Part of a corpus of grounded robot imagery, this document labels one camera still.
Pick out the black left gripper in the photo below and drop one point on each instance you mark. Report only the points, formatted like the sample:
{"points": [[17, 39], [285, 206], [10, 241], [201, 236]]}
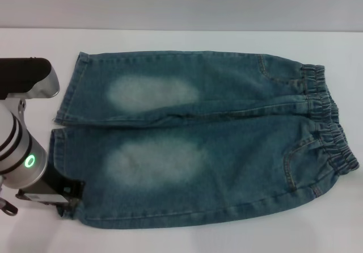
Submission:
{"points": [[56, 189]]}

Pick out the blue denim shorts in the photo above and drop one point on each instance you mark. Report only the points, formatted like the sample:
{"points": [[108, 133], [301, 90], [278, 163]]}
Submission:
{"points": [[215, 151]]}

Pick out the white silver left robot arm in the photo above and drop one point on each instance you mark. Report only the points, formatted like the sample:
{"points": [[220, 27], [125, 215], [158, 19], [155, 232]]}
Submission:
{"points": [[17, 153]]}

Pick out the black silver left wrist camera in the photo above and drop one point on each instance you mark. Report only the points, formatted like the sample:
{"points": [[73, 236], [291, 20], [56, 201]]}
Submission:
{"points": [[25, 74]]}

